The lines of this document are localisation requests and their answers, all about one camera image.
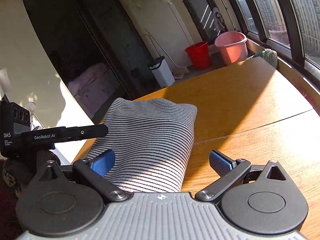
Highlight apartment buildings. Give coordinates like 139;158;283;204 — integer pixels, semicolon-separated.
237;0;320;60

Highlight green mop head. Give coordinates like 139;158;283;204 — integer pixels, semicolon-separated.
246;48;278;68

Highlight dark window frame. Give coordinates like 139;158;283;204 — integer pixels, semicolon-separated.
217;0;320;70

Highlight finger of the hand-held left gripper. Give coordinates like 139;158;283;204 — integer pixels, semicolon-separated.
21;124;109;144

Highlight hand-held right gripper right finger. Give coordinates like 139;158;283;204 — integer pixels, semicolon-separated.
194;150;287;202

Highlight bed with pink bedding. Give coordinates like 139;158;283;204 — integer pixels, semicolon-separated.
66;62;125;117

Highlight white trash bin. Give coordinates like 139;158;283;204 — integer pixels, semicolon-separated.
148;56;175;88

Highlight pink plastic basin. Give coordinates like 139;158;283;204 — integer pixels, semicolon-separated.
214;31;248;66

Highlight grey hanging cloth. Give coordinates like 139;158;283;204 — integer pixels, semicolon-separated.
212;7;228;32

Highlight broom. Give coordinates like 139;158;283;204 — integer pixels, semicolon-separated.
144;28;190;80

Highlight red plastic bucket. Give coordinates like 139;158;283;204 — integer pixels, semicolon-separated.
184;41;212;70

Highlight brown framed glass door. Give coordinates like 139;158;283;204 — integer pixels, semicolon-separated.
177;0;227;42

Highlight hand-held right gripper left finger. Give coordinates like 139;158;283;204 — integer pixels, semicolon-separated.
37;149;130;202

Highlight grey striped shirt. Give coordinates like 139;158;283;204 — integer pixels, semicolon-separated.
84;97;198;193

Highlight dark sliding door frame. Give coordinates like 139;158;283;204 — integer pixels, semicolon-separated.
17;0;160;125

